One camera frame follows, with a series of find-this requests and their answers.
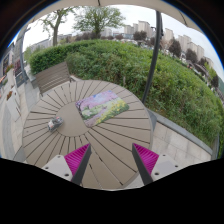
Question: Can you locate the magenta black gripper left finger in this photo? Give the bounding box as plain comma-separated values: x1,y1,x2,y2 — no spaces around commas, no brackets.
42,144,91,185

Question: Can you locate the dark curved parasol pole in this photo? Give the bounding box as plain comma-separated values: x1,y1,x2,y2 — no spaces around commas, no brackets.
142,11,162,104

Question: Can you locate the beige parasol canopy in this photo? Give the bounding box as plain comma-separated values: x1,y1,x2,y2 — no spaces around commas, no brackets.
31,0,204,34

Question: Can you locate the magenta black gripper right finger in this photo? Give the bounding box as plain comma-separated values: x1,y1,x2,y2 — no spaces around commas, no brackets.
132,143,181,185

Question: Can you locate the round slatted outdoor table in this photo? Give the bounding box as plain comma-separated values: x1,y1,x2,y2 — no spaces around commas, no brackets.
22,80,153,189

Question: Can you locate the green trimmed hedge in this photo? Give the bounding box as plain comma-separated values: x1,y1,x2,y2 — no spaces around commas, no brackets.
30,40,224,145

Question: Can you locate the grey slatted garden chair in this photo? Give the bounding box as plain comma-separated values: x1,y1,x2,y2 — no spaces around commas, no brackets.
36,62,73,95

